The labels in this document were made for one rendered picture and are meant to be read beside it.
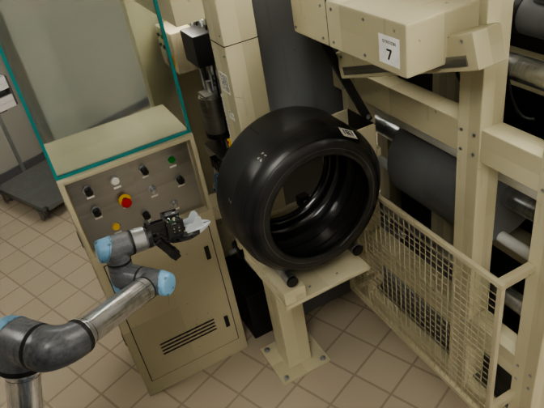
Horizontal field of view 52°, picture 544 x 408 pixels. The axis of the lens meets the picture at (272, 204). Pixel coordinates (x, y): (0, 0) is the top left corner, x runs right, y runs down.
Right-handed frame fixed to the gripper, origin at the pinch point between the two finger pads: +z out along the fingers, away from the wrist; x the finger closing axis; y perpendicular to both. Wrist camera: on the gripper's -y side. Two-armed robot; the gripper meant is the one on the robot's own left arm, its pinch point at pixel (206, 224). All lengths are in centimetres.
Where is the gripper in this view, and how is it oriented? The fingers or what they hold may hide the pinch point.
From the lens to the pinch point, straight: 184.8
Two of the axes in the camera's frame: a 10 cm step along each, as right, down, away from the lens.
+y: -0.3, -8.4, -5.4
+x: -4.6, -4.6, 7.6
